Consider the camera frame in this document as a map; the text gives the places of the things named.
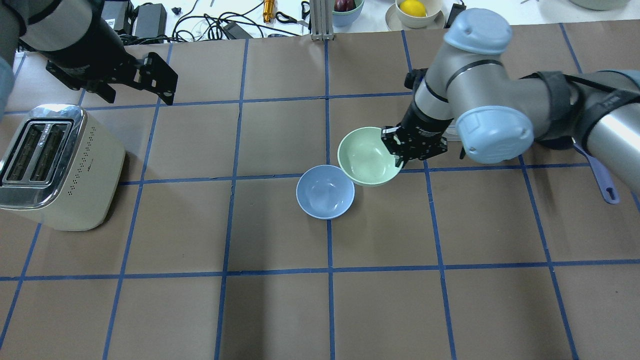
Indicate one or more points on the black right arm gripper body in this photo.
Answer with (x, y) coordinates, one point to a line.
(424, 129)

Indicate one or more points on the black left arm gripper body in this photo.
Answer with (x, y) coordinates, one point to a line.
(95, 51)

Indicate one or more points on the green bowl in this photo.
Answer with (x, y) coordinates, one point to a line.
(365, 159)

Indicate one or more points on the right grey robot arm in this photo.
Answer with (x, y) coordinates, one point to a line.
(498, 118)

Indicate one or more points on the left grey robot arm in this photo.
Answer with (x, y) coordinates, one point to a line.
(82, 51)

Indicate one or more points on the beige bowl with lemon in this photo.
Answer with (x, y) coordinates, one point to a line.
(415, 14)

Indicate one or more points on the blue bowl with fruit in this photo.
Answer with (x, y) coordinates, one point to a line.
(346, 12)

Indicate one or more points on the black power adapter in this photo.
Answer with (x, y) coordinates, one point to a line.
(150, 21)

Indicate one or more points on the cream silver toaster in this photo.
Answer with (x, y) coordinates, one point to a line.
(61, 168)

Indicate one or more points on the dark blue pot with lid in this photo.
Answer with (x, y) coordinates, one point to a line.
(602, 176)

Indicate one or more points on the orange tool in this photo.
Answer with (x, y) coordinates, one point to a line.
(268, 13)

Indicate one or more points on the aluminium frame post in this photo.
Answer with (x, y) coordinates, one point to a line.
(321, 20)

